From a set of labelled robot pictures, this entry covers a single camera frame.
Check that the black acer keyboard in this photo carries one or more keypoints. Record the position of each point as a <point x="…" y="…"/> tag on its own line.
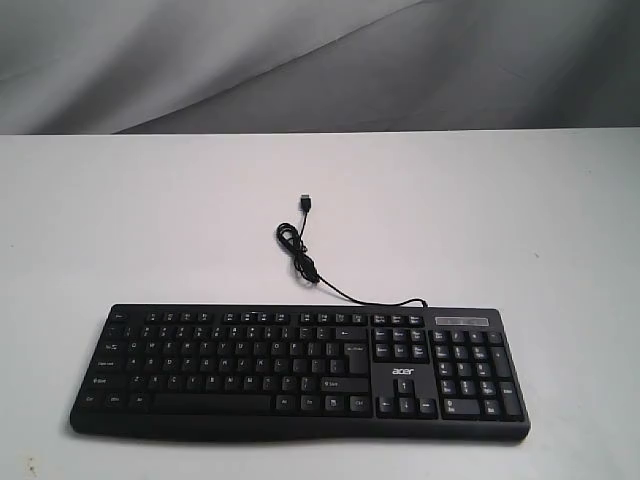
<point x="288" y="372"/>

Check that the grey backdrop cloth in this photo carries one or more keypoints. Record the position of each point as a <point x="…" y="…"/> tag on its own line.
<point x="189" y="67"/>

